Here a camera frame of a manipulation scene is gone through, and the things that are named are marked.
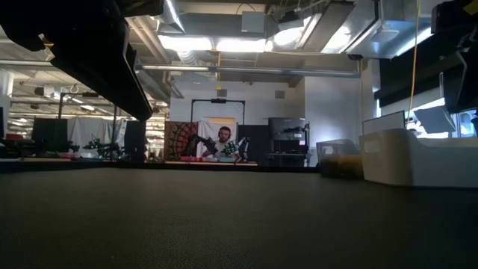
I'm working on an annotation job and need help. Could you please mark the patterned wall tapestry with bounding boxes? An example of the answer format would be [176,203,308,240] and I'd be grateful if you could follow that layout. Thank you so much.
[164,120,199,162]

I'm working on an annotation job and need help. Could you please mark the white board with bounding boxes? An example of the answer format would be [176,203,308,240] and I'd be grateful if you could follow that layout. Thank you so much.
[361,110,407,135]

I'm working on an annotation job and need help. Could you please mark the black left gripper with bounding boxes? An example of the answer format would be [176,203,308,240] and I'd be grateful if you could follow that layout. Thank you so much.
[0,0,165,123]

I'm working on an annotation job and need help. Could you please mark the white hanging sheet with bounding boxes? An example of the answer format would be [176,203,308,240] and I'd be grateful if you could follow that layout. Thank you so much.
[66,117,127,158]
[196,118,239,152]

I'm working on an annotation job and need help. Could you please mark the black aluminium table frame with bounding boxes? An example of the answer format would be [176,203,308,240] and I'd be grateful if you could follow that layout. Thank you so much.
[0,160,318,173]

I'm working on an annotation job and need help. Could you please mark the ceiling light panel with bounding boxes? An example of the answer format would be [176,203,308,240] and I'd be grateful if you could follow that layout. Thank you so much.
[158,34,268,53]

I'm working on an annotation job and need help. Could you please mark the grey ceiling box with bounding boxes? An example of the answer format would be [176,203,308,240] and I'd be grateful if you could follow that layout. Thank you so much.
[241,10,267,34]

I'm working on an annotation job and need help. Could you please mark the clear plastic basket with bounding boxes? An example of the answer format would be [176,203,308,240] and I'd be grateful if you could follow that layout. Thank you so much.
[315,138,365,179]

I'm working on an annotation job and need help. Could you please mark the white plastic basket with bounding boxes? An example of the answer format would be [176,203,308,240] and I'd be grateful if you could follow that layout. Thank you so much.
[358,129,478,188]

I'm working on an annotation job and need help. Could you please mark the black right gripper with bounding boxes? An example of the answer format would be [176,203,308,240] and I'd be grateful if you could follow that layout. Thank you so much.
[431,0,478,37]

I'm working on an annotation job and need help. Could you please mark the black wall screen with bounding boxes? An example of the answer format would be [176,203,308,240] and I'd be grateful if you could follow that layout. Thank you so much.
[439,69,478,113]

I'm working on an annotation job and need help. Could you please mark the person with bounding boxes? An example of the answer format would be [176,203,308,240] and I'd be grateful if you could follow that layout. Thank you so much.
[203,126,240,160]

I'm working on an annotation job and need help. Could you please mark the black equipment cabinet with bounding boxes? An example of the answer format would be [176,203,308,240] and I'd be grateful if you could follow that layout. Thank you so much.
[267,117,311,168]

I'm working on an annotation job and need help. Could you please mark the black gantry frame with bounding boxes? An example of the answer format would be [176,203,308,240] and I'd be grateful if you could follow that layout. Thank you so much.
[57,91,120,162]
[190,98,246,126]

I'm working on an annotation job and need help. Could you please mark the grey tilted screen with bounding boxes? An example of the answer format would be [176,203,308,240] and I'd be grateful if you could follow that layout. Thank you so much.
[412,105,457,135]

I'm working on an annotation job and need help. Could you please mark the silver ventilation duct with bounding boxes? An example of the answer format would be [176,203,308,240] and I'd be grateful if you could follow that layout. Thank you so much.
[126,0,186,102]

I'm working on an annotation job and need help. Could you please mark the grey ceiling pipe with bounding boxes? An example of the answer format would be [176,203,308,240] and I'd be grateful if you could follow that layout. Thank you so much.
[136,63,361,78]

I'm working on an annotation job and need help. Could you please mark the green background robot arms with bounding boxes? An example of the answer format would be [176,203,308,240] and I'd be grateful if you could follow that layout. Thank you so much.
[81,137,125,161]

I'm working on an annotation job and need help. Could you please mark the black standing panel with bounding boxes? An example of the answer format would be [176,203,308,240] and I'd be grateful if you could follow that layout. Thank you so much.
[123,120,148,161]
[238,124,270,162]

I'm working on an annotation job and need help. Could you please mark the yellow hanging cable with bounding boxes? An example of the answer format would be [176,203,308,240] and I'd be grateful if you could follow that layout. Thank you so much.
[406,0,421,126]

